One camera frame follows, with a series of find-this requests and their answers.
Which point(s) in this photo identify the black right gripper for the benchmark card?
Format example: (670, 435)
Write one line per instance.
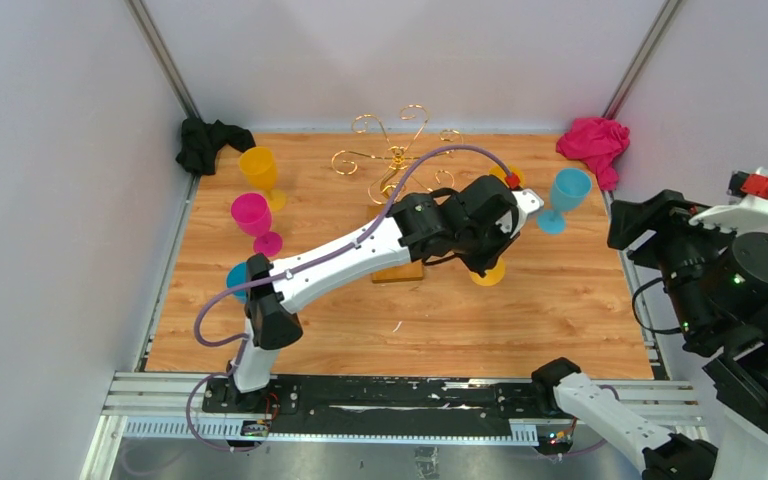
(628, 217)

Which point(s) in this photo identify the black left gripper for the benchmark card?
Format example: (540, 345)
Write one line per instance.
(503, 229)

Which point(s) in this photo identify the yellow wine glass front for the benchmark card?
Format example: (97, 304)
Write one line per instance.
(491, 276)

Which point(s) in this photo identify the teal wine glass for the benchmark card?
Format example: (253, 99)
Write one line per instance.
(237, 275)
(570, 188)

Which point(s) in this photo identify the yellow wine glass taken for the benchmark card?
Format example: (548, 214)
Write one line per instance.
(258, 166)

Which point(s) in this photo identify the pink wine glass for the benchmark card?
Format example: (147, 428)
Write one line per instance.
(252, 214)

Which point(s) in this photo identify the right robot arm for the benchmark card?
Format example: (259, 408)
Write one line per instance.
(713, 262)

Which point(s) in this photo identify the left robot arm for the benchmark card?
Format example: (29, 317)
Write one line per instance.
(410, 230)

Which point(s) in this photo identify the wooden rack base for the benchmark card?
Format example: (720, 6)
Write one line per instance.
(403, 273)

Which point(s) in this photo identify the pink cloth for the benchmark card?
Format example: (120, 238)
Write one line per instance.
(596, 142)

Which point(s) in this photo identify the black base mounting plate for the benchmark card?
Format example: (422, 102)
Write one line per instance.
(393, 406)

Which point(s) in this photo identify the black cloth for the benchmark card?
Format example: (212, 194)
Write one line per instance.
(201, 142)

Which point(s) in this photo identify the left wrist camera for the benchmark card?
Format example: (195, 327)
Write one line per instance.
(527, 205)

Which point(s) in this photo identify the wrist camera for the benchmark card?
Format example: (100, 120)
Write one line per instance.
(739, 215)
(527, 205)

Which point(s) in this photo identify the right corner frame post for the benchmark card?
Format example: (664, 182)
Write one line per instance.
(661, 24)

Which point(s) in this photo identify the corner frame post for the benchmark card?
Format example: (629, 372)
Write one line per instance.
(154, 39)
(661, 24)

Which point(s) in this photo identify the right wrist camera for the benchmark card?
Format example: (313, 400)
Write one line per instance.
(739, 215)

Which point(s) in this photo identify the gold wire glass rack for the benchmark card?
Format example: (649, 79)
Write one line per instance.
(397, 158)

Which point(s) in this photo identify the left corner frame post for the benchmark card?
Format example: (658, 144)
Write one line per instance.
(154, 39)

